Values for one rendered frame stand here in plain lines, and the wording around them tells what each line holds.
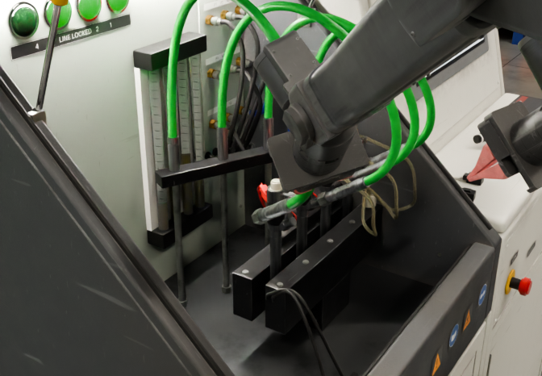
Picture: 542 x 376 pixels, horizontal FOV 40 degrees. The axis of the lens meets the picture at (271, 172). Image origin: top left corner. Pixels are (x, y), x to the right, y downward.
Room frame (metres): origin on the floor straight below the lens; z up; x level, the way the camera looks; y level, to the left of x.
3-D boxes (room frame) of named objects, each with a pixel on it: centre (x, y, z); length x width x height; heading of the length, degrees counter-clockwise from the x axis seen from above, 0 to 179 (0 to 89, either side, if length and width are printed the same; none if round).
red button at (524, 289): (1.24, -0.49, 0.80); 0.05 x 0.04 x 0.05; 147
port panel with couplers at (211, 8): (1.36, 0.08, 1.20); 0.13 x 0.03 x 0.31; 147
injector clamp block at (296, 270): (1.12, -0.07, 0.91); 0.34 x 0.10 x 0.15; 147
